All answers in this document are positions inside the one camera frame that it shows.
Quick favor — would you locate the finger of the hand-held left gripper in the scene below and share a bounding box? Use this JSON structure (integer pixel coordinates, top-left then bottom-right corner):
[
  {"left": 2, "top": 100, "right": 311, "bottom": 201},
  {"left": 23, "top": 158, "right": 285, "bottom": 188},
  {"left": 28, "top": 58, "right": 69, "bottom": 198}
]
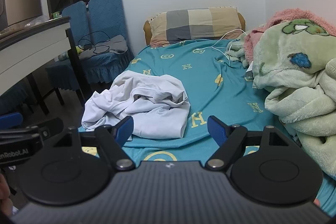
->
[
  {"left": 0, "top": 112, "right": 24, "bottom": 130},
  {"left": 0, "top": 117, "right": 64, "bottom": 146}
]

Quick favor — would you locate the grey cloth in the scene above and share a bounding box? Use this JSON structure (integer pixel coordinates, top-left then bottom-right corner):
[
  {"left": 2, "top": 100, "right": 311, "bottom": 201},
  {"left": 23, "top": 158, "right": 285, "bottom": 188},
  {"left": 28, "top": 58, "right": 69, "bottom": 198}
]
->
[{"left": 79, "top": 34, "right": 129, "bottom": 59}]

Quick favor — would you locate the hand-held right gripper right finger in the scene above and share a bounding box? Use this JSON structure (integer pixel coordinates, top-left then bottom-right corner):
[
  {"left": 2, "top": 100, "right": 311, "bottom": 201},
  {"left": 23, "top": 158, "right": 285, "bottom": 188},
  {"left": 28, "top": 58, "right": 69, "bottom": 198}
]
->
[{"left": 206, "top": 115, "right": 292, "bottom": 171}]

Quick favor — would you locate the white table with dark legs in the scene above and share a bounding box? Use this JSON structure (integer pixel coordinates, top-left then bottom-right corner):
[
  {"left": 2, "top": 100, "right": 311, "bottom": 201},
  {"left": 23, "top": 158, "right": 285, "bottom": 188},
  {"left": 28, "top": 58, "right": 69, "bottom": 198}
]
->
[{"left": 0, "top": 15, "right": 86, "bottom": 115}]

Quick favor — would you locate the teal printed bed sheet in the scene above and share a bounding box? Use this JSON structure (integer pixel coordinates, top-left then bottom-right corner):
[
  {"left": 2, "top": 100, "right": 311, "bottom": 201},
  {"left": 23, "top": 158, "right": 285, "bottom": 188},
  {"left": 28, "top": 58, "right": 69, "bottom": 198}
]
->
[{"left": 79, "top": 39, "right": 336, "bottom": 219}]

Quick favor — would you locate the tall blue covered chair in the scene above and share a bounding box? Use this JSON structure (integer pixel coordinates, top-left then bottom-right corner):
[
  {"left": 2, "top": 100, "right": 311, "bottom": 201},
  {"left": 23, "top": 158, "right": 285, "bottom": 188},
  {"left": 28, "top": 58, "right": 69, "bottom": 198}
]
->
[{"left": 79, "top": 0, "right": 135, "bottom": 84}]

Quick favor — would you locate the green fleece blanket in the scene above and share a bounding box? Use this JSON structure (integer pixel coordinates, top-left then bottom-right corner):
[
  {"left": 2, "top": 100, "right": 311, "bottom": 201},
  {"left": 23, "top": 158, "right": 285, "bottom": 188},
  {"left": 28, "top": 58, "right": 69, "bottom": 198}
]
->
[{"left": 226, "top": 19, "right": 336, "bottom": 177}]

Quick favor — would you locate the brown pillow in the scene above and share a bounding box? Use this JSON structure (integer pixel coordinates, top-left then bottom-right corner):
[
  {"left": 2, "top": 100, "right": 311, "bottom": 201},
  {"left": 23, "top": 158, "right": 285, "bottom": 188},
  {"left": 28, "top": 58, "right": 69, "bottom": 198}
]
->
[{"left": 143, "top": 12, "right": 246, "bottom": 46}]

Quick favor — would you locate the checked pillow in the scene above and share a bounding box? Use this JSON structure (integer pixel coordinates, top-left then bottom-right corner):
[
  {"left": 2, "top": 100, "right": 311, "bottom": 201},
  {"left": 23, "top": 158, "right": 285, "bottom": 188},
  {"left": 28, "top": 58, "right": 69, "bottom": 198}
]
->
[{"left": 147, "top": 6, "right": 243, "bottom": 47}]

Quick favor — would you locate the black cable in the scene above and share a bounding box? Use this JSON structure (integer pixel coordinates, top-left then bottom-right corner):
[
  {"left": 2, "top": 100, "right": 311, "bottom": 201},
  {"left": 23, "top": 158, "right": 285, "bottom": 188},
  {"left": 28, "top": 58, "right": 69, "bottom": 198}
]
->
[{"left": 77, "top": 30, "right": 112, "bottom": 54}]

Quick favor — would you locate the white shirt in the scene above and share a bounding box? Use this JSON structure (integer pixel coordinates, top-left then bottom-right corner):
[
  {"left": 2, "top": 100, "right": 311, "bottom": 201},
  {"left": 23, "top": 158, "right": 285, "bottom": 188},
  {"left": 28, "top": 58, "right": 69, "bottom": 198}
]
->
[{"left": 81, "top": 72, "right": 191, "bottom": 140}]

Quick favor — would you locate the pink fleece blanket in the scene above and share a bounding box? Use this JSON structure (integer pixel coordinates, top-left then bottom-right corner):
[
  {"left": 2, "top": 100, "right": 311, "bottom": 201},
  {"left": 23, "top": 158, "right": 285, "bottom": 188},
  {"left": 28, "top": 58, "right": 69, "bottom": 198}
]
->
[{"left": 243, "top": 7, "right": 336, "bottom": 62}]

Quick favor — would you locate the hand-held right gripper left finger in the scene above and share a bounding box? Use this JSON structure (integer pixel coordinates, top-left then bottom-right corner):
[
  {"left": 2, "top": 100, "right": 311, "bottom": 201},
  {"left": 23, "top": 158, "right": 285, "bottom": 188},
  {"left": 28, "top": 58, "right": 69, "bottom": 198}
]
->
[{"left": 53, "top": 116, "right": 136, "bottom": 171}]

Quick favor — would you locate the white charging cable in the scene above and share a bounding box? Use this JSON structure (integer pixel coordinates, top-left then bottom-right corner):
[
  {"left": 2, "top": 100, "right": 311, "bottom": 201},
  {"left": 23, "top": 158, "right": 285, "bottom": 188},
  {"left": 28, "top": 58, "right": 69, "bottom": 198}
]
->
[{"left": 194, "top": 28, "right": 248, "bottom": 67}]

